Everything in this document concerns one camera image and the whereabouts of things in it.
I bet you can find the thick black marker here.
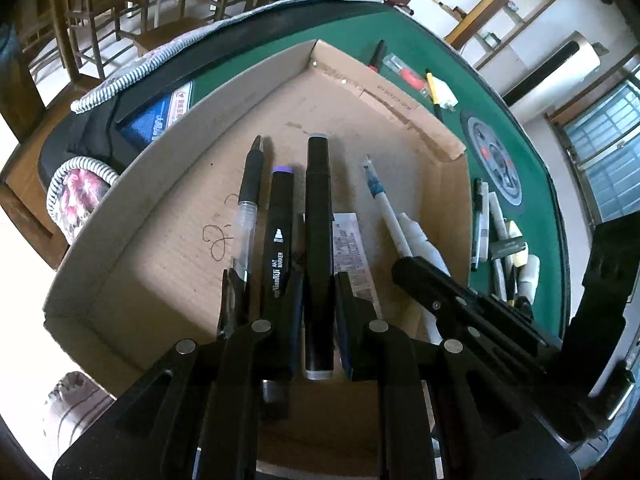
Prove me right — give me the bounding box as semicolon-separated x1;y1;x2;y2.
303;133;334;380

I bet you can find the white paper packet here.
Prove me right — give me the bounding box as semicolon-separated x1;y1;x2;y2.
333;212;382;318

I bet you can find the black marker purple end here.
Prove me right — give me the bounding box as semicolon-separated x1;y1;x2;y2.
260;166;294;422

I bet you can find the white pen blue cap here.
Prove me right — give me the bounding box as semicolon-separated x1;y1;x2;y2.
362;156;412;258

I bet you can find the white plastic bottle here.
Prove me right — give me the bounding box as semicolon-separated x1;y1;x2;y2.
518;254;540;304

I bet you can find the black grip ballpoint pen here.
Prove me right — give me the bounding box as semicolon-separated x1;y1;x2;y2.
229;136;265;290

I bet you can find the olive green tube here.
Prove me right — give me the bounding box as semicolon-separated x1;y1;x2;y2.
489;236;527;260

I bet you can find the white paint marker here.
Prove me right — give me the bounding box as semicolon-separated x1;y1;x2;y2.
488;192;513;302

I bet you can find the clear black gel pen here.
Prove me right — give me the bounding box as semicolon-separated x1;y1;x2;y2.
471;179;489;271

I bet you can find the cardboard box tray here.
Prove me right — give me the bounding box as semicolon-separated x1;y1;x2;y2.
44;40;472;479

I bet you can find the blue card booklet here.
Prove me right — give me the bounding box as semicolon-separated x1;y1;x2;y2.
120;81;194;150

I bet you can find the round table centre console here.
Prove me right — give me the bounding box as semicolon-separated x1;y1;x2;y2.
460;110;523;207

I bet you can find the small white box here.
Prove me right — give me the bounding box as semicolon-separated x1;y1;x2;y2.
433;77;459;110

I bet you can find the red item in clear pack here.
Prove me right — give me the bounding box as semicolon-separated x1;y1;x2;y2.
383;53;431;98

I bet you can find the yellow black utility knife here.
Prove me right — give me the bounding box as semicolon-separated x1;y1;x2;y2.
425;70;444;122

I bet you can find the black pen red tip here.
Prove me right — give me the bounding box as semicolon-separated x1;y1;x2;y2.
368;39;386;72

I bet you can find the wooden chair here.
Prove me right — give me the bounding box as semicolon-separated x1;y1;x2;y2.
63;0;233;80

